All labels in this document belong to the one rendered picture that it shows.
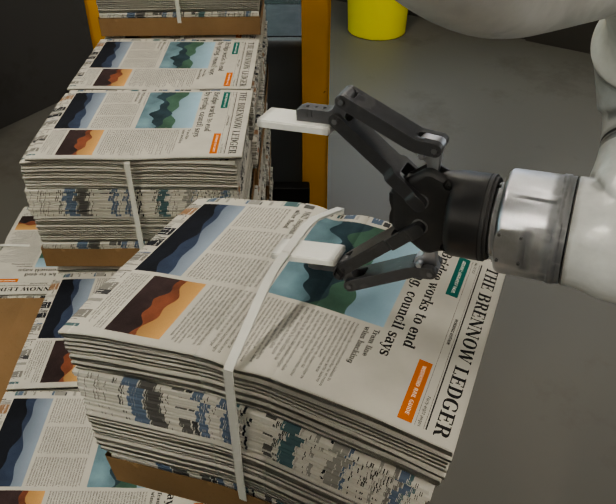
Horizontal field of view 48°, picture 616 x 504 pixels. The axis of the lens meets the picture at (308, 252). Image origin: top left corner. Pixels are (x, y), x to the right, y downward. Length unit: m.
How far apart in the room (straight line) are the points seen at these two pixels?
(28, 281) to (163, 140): 0.64
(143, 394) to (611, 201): 0.47
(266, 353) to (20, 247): 1.32
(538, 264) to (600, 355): 1.93
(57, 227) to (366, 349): 0.80
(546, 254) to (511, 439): 1.62
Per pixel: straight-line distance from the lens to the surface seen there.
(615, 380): 2.43
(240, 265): 0.75
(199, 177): 1.21
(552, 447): 2.18
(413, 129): 0.59
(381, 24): 4.72
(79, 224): 1.32
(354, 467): 0.66
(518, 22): 0.34
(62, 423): 1.11
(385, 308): 0.70
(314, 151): 2.45
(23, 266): 1.82
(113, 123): 1.34
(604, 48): 0.60
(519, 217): 0.56
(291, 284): 0.71
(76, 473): 1.05
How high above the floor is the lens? 1.65
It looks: 37 degrees down
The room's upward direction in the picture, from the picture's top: straight up
